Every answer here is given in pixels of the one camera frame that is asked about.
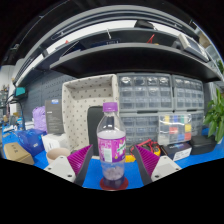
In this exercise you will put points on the clear organizer with coloured parts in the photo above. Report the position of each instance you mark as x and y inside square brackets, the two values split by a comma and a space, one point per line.
[175, 128]

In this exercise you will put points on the green potted plant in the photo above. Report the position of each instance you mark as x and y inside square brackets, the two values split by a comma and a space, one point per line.
[216, 116]

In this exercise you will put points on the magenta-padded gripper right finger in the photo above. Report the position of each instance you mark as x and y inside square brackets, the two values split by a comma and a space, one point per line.
[163, 166]

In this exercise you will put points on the wide grey drawer cabinet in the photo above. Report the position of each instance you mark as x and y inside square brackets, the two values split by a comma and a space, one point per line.
[145, 91]

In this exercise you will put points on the narrow grey drawer cabinet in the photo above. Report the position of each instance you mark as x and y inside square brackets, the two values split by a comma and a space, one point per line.
[188, 93]

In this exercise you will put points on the purple bag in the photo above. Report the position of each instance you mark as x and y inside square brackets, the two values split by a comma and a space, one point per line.
[39, 118]

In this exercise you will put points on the blue box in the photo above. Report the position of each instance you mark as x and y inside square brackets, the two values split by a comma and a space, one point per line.
[31, 140]

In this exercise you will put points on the black rounded pad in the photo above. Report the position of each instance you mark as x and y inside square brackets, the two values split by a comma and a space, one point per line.
[93, 126]

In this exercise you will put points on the black box with white label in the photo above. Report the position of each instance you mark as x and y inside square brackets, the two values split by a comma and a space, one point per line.
[176, 151]

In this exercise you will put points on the brown cardboard box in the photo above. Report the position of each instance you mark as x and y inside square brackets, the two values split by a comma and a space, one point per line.
[16, 152]

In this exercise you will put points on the flat round red coaster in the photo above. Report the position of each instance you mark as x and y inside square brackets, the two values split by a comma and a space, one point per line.
[126, 183]

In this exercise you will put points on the cream dotted pegboard tray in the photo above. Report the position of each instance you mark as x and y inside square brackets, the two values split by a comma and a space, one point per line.
[76, 100]

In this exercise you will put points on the cream mug with dark print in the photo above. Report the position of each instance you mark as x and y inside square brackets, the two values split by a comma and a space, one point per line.
[56, 154]

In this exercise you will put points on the clear bottle with purple label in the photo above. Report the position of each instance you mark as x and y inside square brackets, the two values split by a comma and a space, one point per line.
[111, 146]

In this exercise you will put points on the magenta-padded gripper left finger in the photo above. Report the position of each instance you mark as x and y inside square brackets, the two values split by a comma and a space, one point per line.
[63, 166]

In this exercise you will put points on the dark grey box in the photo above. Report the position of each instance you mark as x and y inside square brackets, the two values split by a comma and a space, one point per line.
[54, 116]

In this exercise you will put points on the yellow multimeter with red leads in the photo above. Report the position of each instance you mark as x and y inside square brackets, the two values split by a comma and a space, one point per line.
[150, 145]

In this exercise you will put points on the teal container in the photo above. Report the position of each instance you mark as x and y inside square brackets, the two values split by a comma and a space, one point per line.
[20, 91]

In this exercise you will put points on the long grey drawer cabinet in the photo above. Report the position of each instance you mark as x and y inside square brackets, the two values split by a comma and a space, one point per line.
[140, 126]

